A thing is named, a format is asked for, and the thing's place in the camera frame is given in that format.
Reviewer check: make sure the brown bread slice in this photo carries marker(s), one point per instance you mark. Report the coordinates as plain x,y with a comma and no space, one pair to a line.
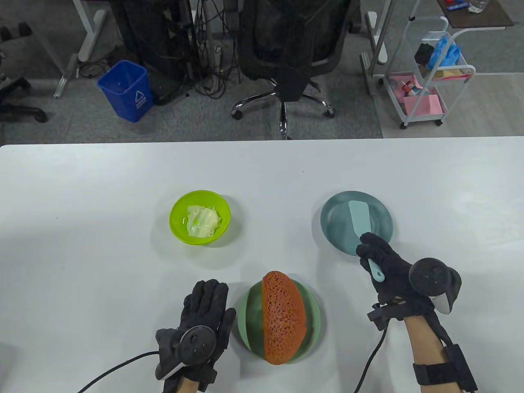
284,315

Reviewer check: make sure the person's right forearm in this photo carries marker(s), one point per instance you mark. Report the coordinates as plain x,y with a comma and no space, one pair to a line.
421,339

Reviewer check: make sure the person's left hand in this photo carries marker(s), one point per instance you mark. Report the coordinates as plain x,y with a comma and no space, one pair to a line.
204,303

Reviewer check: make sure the blue trash bin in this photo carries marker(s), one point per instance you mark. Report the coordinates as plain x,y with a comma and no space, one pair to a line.
125,96

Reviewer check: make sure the person's right hand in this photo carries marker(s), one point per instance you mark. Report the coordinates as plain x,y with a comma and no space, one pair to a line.
393,266

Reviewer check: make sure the small white red bottle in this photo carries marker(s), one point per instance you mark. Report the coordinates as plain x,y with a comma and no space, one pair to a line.
407,87

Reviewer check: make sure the teal dessert spatula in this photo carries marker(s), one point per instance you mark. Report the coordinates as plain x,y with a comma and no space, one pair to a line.
360,217

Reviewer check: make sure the pink folder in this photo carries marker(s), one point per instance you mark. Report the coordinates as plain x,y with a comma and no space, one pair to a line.
423,105

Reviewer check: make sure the pale green plate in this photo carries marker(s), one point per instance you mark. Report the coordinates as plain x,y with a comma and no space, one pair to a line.
249,323

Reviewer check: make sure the brown side table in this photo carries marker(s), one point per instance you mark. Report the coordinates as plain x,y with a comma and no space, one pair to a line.
475,18

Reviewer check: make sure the white desk leg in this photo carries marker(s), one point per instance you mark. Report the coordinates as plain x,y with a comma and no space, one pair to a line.
381,53
88,32

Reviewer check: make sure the black office chair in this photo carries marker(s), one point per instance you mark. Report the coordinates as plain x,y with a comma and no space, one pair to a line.
286,49

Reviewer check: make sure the clear water bottle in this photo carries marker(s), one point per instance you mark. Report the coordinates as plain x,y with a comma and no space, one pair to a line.
477,5

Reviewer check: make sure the black cloth bundle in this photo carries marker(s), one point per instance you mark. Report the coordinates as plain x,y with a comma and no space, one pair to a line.
423,53

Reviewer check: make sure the blue plastic bag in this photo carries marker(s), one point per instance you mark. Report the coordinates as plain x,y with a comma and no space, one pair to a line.
444,51

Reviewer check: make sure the blue-grey plate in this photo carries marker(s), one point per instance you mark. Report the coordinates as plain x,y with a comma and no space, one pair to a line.
335,225

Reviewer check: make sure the person's left forearm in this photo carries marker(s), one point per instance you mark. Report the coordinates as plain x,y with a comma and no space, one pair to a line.
188,385

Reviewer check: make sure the black computer tower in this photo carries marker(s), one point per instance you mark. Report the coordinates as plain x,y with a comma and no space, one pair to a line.
143,32

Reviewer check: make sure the lime green bowl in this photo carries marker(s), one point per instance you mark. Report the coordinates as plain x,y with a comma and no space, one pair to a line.
178,229

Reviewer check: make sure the black chair base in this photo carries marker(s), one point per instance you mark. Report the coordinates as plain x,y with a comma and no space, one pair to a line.
16,110

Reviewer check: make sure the black and white controller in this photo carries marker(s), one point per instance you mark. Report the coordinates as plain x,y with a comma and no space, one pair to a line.
198,344
432,276

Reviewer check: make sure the grey metal table leg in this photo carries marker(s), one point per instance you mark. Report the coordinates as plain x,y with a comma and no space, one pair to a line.
61,88

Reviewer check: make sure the white trolley cart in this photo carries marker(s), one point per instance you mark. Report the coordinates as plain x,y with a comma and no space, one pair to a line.
421,118

